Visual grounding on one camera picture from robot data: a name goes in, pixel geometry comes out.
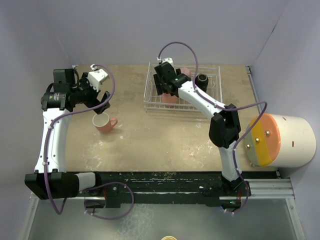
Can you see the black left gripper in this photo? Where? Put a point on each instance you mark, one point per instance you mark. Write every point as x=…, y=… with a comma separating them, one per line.
x=84, y=82

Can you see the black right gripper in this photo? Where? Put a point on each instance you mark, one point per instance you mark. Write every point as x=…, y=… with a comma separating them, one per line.
x=160, y=85

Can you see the salmon pink cup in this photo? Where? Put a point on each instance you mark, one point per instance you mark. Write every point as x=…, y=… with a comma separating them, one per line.
x=169, y=100

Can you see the salmon pink mug with handle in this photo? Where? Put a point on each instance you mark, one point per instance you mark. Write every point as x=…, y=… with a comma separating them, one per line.
x=104, y=123

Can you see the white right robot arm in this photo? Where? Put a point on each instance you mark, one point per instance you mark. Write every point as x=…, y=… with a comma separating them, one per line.
x=224, y=126

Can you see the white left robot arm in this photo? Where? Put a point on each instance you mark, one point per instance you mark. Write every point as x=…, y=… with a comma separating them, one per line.
x=50, y=179

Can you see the light pink mug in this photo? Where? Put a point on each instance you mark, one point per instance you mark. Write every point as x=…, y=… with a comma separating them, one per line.
x=186, y=71

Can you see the black mug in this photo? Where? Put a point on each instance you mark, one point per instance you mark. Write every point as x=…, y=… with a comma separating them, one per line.
x=202, y=81

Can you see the cream cylinder with orange lid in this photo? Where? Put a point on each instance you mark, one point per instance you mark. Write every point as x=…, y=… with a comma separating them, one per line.
x=280, y=141

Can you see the yellow round object at bottom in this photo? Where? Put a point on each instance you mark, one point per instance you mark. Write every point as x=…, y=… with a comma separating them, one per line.
x=169, y=237

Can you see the white wire dish rack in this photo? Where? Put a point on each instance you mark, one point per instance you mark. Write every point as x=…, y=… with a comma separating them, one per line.
x=152, y=101

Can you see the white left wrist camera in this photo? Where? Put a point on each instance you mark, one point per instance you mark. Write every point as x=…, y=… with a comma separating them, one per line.
x=96, y=78

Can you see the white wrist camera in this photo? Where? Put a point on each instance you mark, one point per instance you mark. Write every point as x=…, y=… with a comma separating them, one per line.
x=165, y=60
x=96, y=78

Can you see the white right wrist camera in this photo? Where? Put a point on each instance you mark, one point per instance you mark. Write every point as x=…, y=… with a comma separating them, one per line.
x=165, y=60

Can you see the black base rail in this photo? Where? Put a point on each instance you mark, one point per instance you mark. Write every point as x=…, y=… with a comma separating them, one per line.
x=209, y=188

